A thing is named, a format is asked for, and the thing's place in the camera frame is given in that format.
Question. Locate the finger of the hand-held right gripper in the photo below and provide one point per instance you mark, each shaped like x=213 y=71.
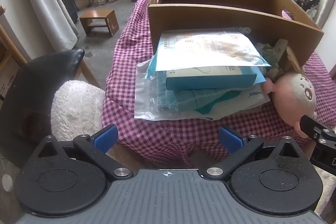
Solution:
x=312 y=129

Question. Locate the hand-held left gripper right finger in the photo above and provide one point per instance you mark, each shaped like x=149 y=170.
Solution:
x=231 y=138

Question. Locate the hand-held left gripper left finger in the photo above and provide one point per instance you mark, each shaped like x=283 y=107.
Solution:
x=105 y=138

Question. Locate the pink plush toy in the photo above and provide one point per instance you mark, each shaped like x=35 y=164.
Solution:
x=291 y=106

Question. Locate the wet wipes pack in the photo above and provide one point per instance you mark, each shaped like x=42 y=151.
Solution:
x=252 y=98

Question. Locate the clear bag of face masks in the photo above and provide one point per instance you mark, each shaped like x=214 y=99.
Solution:
x=149 y=103

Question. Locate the blue paper box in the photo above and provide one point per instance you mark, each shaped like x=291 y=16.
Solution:
x=210 y=81

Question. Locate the green patterned cloth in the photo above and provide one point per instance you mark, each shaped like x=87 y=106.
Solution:
x=270 y=56

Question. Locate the white and blue zip pouch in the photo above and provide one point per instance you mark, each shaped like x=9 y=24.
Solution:
x=210 y=48

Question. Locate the brown cardboard box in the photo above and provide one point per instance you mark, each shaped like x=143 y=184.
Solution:
x=210 y=19

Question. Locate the white fluffy cushion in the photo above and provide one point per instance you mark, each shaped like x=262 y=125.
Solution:
x=76 y=108

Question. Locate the pink checked tablecloth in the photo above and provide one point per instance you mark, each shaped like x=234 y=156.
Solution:
x=126 y=77

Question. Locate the small cardboard carton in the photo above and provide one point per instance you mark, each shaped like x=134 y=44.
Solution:
x=8 y=77

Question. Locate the small wooden stool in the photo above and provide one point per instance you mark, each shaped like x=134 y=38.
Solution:
x=97 y=15

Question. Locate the grey curtain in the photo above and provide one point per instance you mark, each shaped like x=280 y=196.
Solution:
x=39 y=3

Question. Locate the black chair with wooden frame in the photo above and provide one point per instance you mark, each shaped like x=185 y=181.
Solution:
x=39 y=87

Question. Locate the wooden shelf frame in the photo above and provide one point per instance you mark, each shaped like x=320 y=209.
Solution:
x=11 y=44

